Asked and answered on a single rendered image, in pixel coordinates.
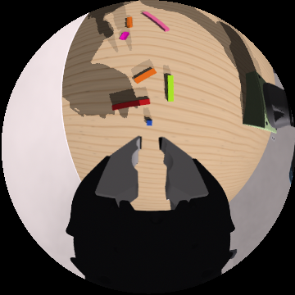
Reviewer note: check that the red rod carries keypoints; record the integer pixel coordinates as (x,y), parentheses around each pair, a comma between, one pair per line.
(131,104)

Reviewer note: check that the pink rod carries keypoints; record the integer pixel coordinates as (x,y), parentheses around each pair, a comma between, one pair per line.
(155,20)

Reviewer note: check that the lime green rod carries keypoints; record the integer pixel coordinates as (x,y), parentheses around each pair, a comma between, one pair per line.
(170,88)

